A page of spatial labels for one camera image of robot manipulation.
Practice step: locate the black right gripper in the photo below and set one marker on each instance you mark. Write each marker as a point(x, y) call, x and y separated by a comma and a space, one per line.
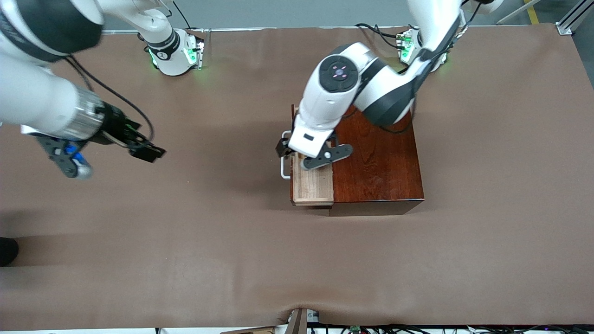
point(115, 124)

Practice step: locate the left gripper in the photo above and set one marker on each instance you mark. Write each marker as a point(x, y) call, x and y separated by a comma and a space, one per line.
point(281, 147)

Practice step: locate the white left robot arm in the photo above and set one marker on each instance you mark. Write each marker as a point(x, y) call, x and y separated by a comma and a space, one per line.
point(334, 97)

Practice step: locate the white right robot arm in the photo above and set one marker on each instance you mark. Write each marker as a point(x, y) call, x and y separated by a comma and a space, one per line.
point(37, 97)

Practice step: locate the dark red wooden cabinet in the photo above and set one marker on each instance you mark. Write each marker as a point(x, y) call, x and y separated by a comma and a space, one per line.
point(380, 171)

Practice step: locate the large table cover mat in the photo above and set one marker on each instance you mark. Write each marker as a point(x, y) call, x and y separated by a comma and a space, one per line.
point(232, 255)

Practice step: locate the black round object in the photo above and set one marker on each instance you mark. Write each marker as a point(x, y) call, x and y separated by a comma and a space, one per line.
point(7, 251)

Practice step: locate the aluminium frame profile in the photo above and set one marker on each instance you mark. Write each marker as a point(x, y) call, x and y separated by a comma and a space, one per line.
point(573, 16)

